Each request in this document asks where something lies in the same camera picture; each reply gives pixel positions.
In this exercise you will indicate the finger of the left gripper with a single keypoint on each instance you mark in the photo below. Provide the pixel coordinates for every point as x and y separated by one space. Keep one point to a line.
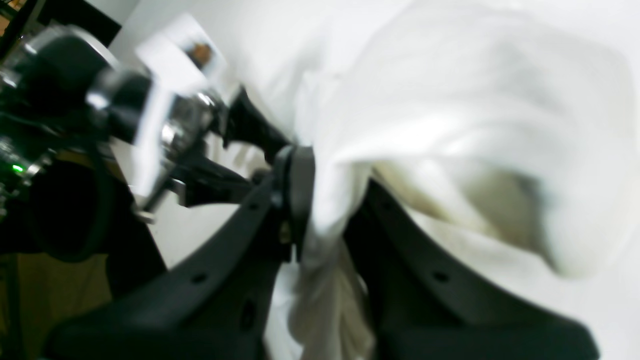
245 123
199 181

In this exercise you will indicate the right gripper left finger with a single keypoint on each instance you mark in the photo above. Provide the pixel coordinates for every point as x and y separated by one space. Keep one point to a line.
215 304

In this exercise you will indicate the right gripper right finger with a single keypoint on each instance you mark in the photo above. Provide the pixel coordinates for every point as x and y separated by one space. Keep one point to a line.
423 304

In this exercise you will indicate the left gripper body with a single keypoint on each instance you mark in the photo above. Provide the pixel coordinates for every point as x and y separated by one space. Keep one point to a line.
170 130

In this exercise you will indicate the white t-shirt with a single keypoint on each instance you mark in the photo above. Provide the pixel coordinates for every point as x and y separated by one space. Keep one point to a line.
509 129

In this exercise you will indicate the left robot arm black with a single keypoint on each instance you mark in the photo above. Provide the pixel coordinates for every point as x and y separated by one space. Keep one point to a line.
63 92

